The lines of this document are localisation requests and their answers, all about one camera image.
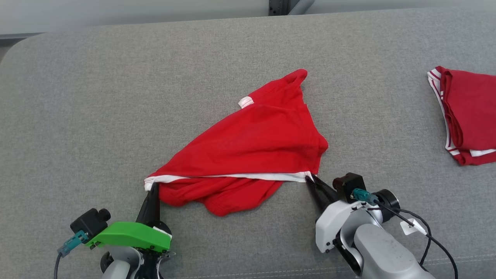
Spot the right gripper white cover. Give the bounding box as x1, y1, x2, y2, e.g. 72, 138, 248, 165
305, 175, 383, 276

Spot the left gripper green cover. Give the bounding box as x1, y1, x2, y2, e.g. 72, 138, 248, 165
84, 182, 175, 279

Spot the red shorts white trim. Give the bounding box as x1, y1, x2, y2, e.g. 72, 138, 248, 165
144, 69, 329, 217

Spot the red jersey black lettering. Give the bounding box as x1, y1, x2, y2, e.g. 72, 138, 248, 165
427, 66, 496, 166

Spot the right teal plug cable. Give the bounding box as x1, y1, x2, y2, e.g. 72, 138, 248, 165
351, 188, 460, 279

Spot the teal plug cable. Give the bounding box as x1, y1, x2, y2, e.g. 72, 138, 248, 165
351, 188, 460, 279
54, 231, 89, 279

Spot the left teal plug cable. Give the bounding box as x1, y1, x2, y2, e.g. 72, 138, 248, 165
54, 231, 89, 279

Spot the white cable tag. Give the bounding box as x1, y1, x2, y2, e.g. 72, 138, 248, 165
400, 219, 427, 236

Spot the dark grey post bracket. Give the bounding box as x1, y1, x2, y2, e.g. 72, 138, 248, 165
269, 0, 289, 16

